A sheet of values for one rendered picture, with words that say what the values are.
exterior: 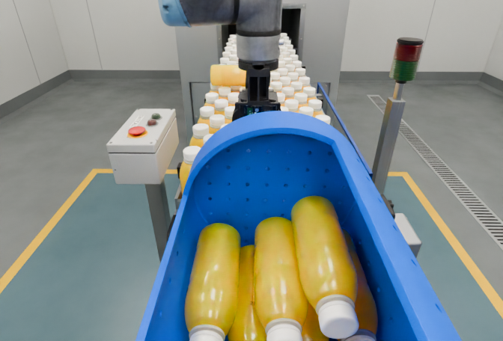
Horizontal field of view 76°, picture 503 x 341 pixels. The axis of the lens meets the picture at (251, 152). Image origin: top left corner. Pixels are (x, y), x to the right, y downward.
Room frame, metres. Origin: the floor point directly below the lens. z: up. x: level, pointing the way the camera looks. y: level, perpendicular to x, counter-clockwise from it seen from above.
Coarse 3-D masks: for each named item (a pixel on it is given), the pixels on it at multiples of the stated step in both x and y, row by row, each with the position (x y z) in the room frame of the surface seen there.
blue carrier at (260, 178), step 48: (240, 144) 0.43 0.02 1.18; (288, 144) 0.43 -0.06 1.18; (336, 144) 0.36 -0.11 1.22; (192, 192) 0.42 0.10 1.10; (240, 192) 0.43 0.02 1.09; (288, 192) 0.43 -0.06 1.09; (336, 192) 0.43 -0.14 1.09; (192, 240) 0.36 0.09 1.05; (384, 240) 0.20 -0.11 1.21; (384, 288) 0.27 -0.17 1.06; (432, 288) 0.18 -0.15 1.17; (144, 336) 0.17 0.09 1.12; (384, 336) 0.23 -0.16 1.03; (432, 336) 0.12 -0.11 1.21
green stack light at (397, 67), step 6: (396, 60) 0.84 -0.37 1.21; (396, 66) 0.84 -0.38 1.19; (402, 66) 0.83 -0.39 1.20; (408, 66) 0.82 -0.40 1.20; (414, 66) 0.82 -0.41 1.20; (390, 72) 0.86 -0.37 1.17; (396, 72) 0.84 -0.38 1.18; (402, 72) 0.83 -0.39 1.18; (408, 72) 0.82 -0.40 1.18; (414, 72) 0.83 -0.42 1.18; (396, 78) 0.83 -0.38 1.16; (402, 78) 0.83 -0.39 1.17; (408, 78) 0.82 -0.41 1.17; (414, 78) 0.83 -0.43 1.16
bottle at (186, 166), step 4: (184, 160) 0.59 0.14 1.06; (184, 164) 0.58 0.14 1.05; (188, 164) 0.58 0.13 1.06; (180, 168) 0.58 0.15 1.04; (184, 168) 0.57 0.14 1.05; (188, 168) 0.57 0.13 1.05; (180, 172) 0.58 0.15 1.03; (184, 172) 0.57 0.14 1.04; (188, 172) 0.57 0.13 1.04; (180, 176) 0.58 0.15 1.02; (184, 176) 0.57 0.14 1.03; (180, 180) 0.58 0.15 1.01; (184, 180) 0.57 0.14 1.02; (180, 184) 0.58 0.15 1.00; (184, 184) 0.57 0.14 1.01
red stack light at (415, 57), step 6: (396, 48) 0.85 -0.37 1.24; (402, 48) 0.83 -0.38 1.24; (408, 48) 0.83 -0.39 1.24; (414, 48) 0.82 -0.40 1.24; (420, 48) 0.83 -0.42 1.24; (396, 54) 0.85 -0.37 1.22; (402, 54) 0.83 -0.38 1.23; (408, 54) 0.82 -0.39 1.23; (414, 54) 0.82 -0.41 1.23; (420, 54) 0.83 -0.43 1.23; (402, 60) 0.83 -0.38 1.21; (408, 60) 0.82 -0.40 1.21; (414, 60) 0.82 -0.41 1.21
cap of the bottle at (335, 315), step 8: (328, 304) 0.21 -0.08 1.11; (336, 304) 0.21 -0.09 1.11; (344, 304) 0.21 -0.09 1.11; (320, 312) 0.21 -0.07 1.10; (328, 312) 0.20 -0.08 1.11; (336, 312) 0.20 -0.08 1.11; (344, 312) 0.20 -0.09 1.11; (352, 312) 0.20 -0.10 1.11; (320, 320) 0.20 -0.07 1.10; (328, 320) 0.20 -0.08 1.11; (336, 320) 0.20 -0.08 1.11; (344, 320) 0.20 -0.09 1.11; (352, 320) 0.20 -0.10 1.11; (320, 328) 0.20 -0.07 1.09; (328, 328) 0.20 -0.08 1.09; (336, 328) 0.20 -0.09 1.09; (344, 328) 0.20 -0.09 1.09; (352, 328) 0.20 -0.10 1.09; (328, 336) 0.20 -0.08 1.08; (336, 336) 0.20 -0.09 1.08; (344, 336) 0.20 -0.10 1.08
